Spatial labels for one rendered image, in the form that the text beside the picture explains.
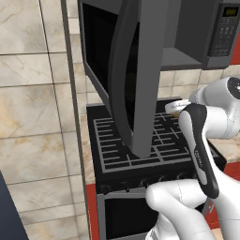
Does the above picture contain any dark blue-grey panel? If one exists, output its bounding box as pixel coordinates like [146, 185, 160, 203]
[0, 170, 30, 240]

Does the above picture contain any grey microwave oven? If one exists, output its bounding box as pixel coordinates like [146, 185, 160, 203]
[77, 0, 240, 117]

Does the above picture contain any black stove with grates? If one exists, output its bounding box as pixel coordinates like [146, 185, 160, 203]
[85, 97, 228, 240]

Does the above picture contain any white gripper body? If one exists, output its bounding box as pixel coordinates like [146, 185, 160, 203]
[164, 98, 192, 115]

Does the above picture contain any red wall cabinet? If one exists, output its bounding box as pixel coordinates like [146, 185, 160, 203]
[230, 33, 240, 66]

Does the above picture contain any narrow red base cabinet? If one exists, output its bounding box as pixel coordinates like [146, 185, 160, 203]
[85, 183, 100, 240]

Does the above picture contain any dark grey microwave door handle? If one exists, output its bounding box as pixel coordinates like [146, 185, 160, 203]
[107, 0, 141, 148]

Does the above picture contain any black oven door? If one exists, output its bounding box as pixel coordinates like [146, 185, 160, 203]
[97, 190, 163, 240]

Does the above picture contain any grey microwave door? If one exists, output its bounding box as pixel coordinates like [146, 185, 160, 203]
[107, 0, 171, 159]

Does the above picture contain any tall grey side panel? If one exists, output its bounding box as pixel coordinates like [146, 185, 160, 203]
[60, 0, 92, 240]

